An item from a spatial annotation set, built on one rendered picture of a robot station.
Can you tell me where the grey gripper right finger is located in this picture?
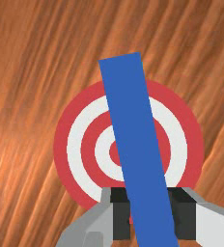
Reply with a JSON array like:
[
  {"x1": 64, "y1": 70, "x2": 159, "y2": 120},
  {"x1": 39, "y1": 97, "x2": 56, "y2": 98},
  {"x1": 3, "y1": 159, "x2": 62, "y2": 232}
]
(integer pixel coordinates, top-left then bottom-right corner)
[{"x1": 167, "y1": 186, "x2": 224, "y2": 247}]

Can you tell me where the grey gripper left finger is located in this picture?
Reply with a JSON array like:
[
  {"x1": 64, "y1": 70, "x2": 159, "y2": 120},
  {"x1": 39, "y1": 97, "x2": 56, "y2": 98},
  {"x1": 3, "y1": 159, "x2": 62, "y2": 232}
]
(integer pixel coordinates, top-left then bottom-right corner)
[{"x1": 55, "y1": 186, "x2": 132, "y2": 247}]

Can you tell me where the long blue stick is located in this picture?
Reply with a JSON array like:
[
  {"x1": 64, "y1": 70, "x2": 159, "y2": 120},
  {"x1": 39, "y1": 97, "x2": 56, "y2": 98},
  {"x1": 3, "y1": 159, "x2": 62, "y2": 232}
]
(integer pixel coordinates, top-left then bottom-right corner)
[{"x1": 98, "y1": 52, "x2": 180, "y2": 247}]

